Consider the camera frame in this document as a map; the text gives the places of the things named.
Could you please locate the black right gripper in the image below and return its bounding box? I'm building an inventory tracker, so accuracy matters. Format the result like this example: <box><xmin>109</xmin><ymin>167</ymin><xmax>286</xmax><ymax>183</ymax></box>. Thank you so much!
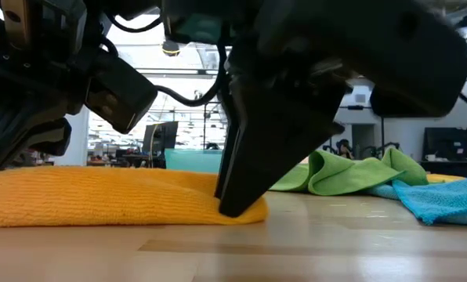
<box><xmin>223</xmin><ymin>0</ymin><xmax>422</xmax><ymax>83</ymax></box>

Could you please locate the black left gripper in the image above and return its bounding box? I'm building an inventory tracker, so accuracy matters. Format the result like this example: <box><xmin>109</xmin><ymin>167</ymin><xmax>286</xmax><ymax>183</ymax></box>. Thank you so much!
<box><xmin>0</xmin><ymin>0</ymin><xmax>115</xmax><ymax>176</ymax></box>

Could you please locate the green microfiber towel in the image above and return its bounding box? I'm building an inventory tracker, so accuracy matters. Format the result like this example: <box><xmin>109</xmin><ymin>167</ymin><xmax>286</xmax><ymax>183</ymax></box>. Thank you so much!
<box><xmin>268</xmin><ymin>146</ymin><xmax>430</xmax><ymax>197</ymax></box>

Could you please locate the orange microfiber towel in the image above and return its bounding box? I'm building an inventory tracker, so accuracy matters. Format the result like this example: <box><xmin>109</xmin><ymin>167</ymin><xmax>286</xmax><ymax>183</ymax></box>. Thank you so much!
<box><xmin>0</xmin><ymin>164</ymin><xmax>270</xmax><ymax>229</ymax></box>

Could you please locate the teal translucent plastic basket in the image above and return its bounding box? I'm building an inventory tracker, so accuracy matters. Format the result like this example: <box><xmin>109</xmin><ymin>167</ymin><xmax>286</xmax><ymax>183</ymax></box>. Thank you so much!
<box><xmin>164</xmin><ymin>147</ymin><xmax>223</xmax><ymax>174</ymax></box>

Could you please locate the yellow microfiber towel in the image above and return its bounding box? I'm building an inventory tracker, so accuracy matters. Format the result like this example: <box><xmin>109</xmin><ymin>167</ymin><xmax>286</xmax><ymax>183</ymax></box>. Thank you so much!
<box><xmin>425</xmin><ymin>173</ymin><xmax>466</xmax><ymax>185</ymax></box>

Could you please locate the blue microfiber towel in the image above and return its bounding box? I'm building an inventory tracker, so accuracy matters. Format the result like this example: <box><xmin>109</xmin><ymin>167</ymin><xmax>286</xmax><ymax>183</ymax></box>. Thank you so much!
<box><xmin>364</xmin><ymin>175</ymin><xmax>467</xmax><ymax>227</ymax></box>

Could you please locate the white building column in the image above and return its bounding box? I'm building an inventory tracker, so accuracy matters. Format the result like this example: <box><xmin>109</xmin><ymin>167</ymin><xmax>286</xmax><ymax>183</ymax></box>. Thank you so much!
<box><xmin>52</xmin><ymin>105</ymin><xmax>90</xmax><ymax>168</ymax></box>

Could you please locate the dark standing monitor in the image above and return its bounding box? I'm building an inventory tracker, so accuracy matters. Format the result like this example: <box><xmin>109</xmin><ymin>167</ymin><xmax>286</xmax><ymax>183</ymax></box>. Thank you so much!
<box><xmin>142</xmin><ymin>121</ymin><xmax>179</xmax><ymax>169</ymax></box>

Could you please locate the person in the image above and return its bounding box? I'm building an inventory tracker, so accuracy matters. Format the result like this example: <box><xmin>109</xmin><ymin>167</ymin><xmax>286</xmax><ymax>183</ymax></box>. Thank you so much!
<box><xmin>322</xmin><ymin>138</ymin><xmax>356</xmax><ymax>161</ymax></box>

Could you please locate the black desk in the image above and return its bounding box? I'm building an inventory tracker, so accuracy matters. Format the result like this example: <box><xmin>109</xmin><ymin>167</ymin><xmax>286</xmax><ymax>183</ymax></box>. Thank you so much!
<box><xmin>418</xmin><ymin>160</ymin><xmax>467</xmax><ymax>178</ymax></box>

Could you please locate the black desk monitor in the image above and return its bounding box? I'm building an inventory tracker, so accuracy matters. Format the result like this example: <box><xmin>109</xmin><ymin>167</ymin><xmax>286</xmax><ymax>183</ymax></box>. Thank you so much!
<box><xmin>423</xmin><ymin>126</ymin><xmax>467</xmax><ymax>162</ymax></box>

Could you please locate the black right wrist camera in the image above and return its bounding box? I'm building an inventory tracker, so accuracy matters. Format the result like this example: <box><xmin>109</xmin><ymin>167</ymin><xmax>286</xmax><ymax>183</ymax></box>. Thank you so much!
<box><xmin>161</xmin><ymin>0</ymin><xmax>230</xmax><ymax>46</ymax></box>

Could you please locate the black ceiling cord reel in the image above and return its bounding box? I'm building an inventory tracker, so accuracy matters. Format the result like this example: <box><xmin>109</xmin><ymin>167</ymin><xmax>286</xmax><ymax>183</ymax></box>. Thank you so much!
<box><xmin>161</xmin><ymin>38</ymin><xmax>181</xmax><ymax>58</ymax></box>

